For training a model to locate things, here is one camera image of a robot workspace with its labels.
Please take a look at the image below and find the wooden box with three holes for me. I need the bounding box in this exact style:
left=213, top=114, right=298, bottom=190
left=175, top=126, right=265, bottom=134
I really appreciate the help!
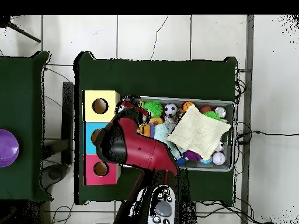
left=83, top=90, right=121, bottom=186

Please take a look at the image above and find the shallow mesh bin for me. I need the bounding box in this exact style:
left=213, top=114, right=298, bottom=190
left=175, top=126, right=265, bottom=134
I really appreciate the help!
left=118, top=95, right=236, bottom=173

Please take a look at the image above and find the green spiky ball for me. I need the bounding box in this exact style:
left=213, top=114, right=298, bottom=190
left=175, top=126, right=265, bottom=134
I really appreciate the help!
left=142, top=100, right=164, bottom=117
left=203, top=110, right=222, bottom=121

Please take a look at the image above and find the orange and purple toy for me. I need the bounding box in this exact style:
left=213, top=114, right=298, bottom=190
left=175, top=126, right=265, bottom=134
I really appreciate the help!
left=138, top=122, right=155, bottom=138

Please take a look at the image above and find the small soccer ball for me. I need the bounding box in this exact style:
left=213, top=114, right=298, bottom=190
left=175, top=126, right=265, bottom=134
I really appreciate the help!
left=164, top=103, right=178, bottom=118

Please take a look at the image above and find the light blue knitted cloth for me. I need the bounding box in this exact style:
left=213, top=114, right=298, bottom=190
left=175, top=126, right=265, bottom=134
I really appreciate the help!
left=154, top=123, right=185, bottom=159

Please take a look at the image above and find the small orange basketball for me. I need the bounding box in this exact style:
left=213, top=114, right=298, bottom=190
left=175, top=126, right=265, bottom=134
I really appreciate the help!
left=181, top=101, right=195, bottom=114

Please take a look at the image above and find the cream knitted cloth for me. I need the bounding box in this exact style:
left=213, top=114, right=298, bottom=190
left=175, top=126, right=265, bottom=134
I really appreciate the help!
left=166, top=104, right=232, bottom=161

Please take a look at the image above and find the brown red ball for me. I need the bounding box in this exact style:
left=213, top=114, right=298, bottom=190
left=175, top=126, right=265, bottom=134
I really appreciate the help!
left=199, top=104, right=213, bottom=114

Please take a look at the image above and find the grey round foot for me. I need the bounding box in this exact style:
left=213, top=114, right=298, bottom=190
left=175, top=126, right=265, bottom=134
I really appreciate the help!
left=40, top=163, right=69, bottom=190

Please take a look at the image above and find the white baseball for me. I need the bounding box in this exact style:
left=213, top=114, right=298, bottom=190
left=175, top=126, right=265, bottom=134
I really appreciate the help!
left=211, top=152, right=227, bottom=166

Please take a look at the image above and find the dark green side tablecloth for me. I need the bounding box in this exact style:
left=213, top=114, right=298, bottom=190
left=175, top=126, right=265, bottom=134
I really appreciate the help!
left=0, top=50, right=53, bottom=202

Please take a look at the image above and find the purple bowl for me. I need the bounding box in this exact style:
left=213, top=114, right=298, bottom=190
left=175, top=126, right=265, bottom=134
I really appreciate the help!
left=0, top=128, right=20, bottom=168

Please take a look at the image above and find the black tripod leg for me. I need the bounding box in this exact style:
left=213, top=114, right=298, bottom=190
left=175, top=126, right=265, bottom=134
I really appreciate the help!
left=0, top=16, right=41, bottom=43

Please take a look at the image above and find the black cable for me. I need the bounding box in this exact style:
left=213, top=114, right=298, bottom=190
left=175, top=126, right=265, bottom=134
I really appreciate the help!
left=235, top=129, right=299, bottom=144

